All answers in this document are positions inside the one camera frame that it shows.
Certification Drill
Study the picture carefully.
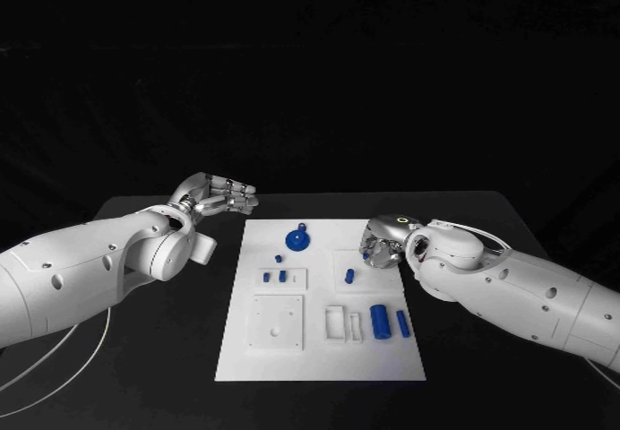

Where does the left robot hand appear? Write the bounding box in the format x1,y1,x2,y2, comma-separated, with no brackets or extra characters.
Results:
167,172,259,218

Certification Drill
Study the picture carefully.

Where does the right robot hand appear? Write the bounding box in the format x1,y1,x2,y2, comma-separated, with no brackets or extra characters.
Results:
357,214,423,270

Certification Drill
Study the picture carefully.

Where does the white task board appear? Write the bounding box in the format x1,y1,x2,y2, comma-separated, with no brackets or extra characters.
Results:
213,219,428,383

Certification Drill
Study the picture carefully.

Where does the blue gear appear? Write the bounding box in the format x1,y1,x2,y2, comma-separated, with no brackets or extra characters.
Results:
283,222,312,252

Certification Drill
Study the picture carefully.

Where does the thick blue cylinder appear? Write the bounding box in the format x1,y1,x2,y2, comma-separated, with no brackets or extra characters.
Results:
369,304,392,340

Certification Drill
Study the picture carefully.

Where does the white cable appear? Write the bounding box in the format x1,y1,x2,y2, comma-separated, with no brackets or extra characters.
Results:
0,322,80,391
446,224,514,253
0,305,112,419
583,357,620,383

